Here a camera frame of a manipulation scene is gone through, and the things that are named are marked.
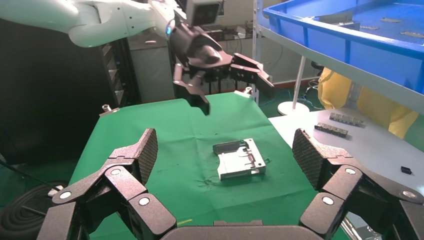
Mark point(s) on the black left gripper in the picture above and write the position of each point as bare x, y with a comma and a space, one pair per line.
202, 53

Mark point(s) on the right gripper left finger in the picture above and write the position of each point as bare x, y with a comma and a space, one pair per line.
122, 185

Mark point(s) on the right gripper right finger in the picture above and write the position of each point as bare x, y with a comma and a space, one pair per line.
344, 185

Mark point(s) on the stamped sheet metal part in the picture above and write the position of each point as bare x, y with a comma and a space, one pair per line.
341, 21
238, 162

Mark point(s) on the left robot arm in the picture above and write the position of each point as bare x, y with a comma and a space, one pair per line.
99, 20

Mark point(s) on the small metal link strip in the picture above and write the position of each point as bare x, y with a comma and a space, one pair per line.
331, 130
346, 119

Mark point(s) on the grey slotted shelf strut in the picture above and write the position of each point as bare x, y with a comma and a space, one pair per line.
256, 49

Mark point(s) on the small black block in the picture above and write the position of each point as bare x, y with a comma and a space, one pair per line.
406, 170

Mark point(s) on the green table cloth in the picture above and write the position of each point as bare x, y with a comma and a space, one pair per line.
185, 139

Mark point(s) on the grey metal cabinet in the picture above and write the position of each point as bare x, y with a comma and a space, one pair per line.
152, 69

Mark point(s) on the white round-base stand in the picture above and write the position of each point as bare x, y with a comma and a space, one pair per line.
293, 107

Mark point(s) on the yellow garment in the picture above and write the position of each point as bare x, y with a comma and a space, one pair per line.
374, 106

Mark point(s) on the black office chair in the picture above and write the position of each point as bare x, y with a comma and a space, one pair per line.
314, 79

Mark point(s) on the blue plastic bin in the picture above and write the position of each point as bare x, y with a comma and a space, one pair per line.
364, 56

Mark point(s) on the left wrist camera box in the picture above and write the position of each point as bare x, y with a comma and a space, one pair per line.
203, 13

